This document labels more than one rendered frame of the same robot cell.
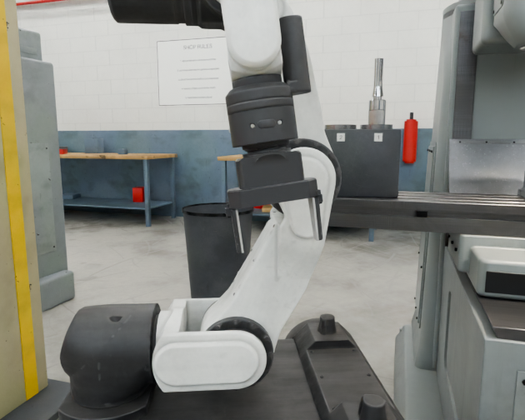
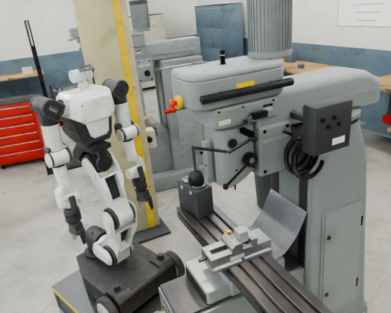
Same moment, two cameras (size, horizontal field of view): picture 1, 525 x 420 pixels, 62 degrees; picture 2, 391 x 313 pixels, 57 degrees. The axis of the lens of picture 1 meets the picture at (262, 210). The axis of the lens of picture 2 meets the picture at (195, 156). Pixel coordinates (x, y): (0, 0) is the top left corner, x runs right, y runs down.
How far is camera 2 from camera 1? 2.13 m
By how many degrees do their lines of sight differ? 50
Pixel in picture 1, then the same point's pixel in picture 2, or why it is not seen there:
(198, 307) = not seen: hidden behind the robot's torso
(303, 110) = (108, 201)
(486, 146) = (281, 200)
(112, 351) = (89, 241)
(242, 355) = (105, 257)
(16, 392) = (144, 224)
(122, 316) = (93, 233)
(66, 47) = not seen: outside the picture
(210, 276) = (260, 191)
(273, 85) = (66, 212)
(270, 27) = (60, 203)
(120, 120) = (311, 36)
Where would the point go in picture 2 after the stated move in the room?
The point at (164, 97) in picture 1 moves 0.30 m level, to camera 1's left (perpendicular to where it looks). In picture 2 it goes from (341, 18) to (324, 19)
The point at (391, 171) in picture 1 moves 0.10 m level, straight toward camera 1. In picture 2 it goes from (195, 208) to (180, 213)
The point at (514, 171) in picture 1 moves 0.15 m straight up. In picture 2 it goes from (284, 221) to (285, 198)
